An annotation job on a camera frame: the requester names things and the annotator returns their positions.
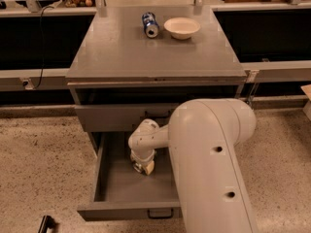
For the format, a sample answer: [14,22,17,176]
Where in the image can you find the white bowl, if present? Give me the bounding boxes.
[164,17,200,40]

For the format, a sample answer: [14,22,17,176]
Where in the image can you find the open grey middle drawer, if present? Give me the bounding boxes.
[78,132,182,221]

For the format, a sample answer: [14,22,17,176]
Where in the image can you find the closed grey top drawer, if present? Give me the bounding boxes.
[75,103,178,132]

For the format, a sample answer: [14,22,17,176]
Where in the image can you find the black power cable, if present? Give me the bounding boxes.
[32,5,56,90]

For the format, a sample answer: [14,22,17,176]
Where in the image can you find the green soda can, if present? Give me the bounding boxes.
[133,162,144,173]

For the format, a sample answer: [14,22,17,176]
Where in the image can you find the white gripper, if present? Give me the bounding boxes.
[130,150,156,176]

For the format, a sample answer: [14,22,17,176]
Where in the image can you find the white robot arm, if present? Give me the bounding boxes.
[128,99,259,233]

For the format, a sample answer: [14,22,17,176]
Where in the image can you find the blue soda can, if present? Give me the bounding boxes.
[142,12,159,38]

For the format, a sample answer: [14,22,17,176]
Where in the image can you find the grey drawer cabinet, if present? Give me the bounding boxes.
[65,5,248,153]

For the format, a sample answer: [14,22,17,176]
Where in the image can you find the black object on floor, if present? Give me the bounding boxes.
[38,216,56,233]

